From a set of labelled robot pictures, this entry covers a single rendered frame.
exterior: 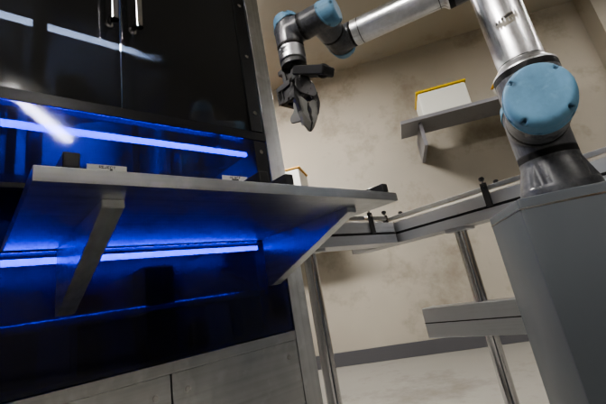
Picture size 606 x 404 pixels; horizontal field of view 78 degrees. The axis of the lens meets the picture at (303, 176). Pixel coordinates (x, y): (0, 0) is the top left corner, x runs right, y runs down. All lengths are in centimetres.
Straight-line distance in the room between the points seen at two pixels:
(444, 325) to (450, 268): 215
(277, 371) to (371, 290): 283
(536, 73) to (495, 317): 105
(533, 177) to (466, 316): 90
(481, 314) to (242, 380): 98
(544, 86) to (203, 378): 91
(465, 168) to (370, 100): 123
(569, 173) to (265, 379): 83
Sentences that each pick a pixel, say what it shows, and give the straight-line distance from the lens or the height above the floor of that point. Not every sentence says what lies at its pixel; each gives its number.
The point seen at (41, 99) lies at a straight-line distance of 102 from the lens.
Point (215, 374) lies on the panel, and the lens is 100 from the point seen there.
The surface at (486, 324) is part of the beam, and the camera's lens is 166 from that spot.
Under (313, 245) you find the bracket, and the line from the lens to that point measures 93.
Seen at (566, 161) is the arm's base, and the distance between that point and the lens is 91.
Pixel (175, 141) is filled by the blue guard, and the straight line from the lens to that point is 107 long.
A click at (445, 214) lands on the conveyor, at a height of 90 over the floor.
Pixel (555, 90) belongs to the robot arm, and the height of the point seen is 95.
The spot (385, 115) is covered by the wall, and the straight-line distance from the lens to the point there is 420.
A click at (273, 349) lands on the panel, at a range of 109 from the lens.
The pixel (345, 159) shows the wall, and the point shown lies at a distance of 407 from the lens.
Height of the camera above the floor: 69
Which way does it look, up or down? 17 degrees up
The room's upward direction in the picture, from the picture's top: 10 degrees counter-clockwise
